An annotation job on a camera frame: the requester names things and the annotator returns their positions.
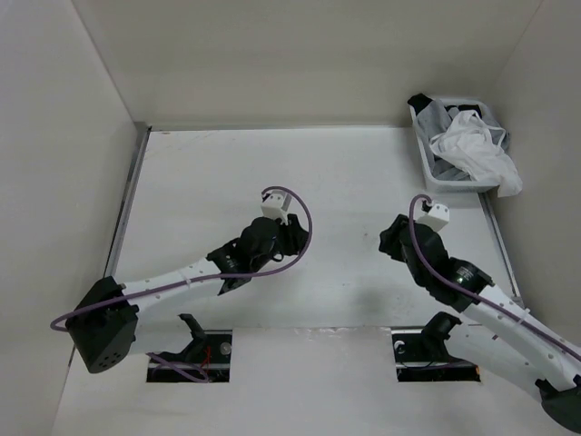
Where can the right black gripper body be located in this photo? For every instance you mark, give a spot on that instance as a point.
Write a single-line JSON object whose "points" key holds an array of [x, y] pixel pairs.
{"points": [[397, 250]]}

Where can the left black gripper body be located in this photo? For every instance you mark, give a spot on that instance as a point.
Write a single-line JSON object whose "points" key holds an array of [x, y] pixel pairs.
{"points": [[286, 243]]}

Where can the white tank top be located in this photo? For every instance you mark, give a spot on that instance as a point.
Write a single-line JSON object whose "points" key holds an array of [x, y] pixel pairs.
{"points": [[475, 148]]}

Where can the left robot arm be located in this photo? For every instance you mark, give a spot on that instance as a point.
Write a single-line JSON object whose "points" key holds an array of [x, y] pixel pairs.
{"points": [[114, 320]]}

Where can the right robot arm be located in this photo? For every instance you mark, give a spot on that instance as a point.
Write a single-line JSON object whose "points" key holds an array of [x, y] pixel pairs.
{"points": [[485, 327]]}

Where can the grey tank top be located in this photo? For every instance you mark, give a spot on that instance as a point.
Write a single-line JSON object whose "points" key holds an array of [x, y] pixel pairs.
{"points": [[434, 120]]}

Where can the black tank top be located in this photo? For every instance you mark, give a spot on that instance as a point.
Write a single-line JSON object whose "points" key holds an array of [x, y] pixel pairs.
{"points": [[420, 101]]}

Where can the white plastic laundry basket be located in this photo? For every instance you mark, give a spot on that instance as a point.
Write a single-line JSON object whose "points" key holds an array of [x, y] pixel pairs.
{"points": [[438, 186]]}

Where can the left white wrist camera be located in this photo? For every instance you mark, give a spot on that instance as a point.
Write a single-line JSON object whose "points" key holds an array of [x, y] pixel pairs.
{"points": [[275, 206]]}

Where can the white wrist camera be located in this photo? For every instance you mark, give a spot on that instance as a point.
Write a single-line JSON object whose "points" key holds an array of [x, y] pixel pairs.
{"points": [[434, 215], [275, 206]]}

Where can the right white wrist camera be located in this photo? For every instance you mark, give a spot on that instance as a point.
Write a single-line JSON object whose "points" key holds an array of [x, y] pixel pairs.
{"points": [[434, 215]]}

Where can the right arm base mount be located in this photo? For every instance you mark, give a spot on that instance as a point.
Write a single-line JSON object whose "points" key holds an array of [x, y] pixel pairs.
{"points": [[421, 355]]}

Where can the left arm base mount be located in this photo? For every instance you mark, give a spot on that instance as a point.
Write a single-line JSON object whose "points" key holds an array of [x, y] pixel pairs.
{"points": [[205, 358]]}

